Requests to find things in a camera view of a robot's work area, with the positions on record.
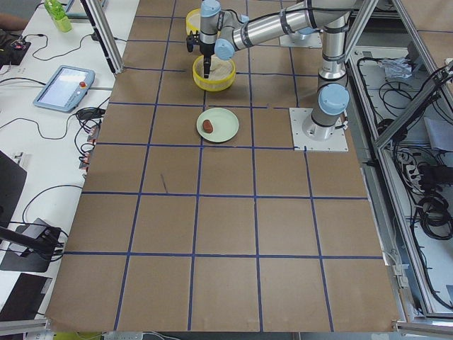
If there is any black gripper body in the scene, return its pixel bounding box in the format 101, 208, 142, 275
186, 31, 214, 56

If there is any brown bun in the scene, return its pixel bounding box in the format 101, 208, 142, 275
202, 120, 214, 134

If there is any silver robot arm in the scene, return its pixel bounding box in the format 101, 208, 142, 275
186, 1, 357, 91

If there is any white steamer liner paper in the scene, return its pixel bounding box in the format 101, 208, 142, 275
195, 57, 234, 81

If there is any yellow bamboo steamer basket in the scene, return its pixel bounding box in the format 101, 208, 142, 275
192, 55, 236, 92

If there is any light green plate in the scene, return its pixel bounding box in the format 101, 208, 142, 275
196, 108, 239, 143

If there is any teach pendant tablet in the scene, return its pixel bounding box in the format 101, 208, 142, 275
33, 65, 96, 113

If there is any green plastic bottle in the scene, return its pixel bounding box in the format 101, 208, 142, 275
44, 0, 72, 33

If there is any black laptop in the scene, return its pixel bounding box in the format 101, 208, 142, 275
0, 152, 27, 227

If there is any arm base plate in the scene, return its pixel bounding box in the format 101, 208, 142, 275
289, 108, 349, 152
279, 31, 322, 49

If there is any aluminium frame post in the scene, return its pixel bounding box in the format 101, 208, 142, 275
81, 0, 124, 74

